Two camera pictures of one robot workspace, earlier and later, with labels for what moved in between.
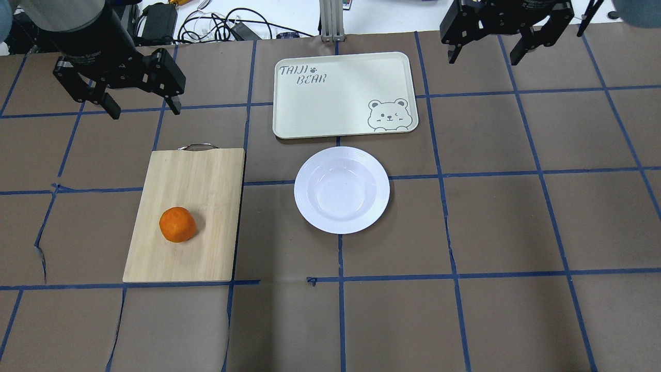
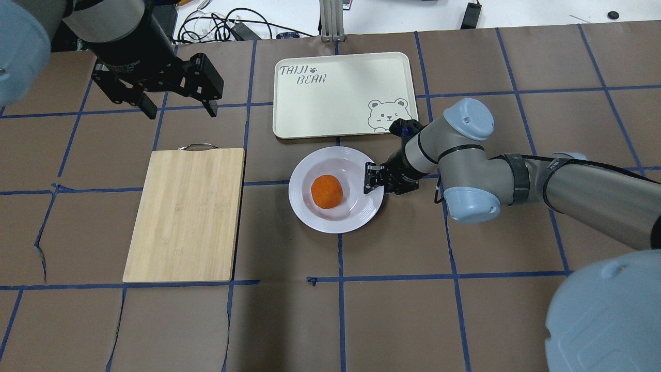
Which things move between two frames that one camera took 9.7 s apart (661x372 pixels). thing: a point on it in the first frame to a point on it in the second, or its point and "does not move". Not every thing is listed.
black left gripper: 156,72 to 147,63
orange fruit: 176,224 to 327,191
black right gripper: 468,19 to 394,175
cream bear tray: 340,95 does not move
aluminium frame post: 332,19 does not move
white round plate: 342,190 does not move
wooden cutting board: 206,180 does not move
